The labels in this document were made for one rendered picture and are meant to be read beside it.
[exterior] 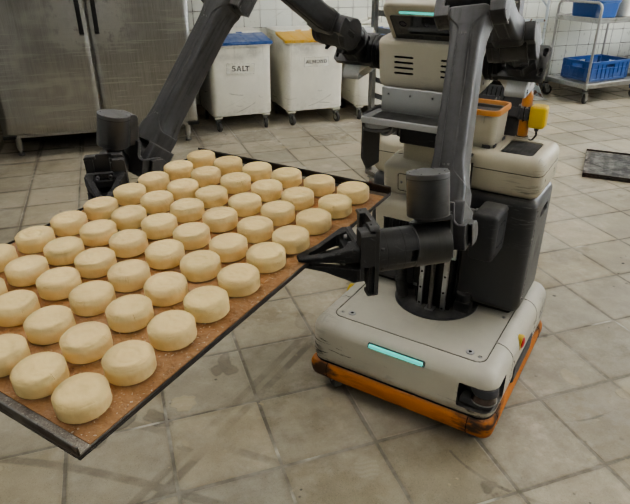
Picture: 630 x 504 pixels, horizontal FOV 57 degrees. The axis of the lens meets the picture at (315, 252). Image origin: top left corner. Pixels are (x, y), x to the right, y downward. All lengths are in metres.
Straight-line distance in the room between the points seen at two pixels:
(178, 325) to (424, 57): 1.08
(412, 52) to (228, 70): 3.55
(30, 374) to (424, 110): 1.17
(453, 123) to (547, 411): 1.40
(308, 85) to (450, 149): 4.36
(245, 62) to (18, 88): 1.70
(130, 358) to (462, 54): 0.64
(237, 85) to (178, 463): 3.69
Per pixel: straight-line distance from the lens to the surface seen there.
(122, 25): 4.61
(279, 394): 2.05
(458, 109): 0.90
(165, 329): 0.63
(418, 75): 1.55
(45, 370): 0.62
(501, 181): 1.83
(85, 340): 0.64
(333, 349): 1.94
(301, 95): 5.21
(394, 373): 1.86
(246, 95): 5.08
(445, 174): 0.76
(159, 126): 1.16
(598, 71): 6.80
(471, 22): 0.97
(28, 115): 4.74
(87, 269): 0.77
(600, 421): 2.15
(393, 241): 0.76
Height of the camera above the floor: 1.33
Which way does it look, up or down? 27 degrees down
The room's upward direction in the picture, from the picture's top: straight up
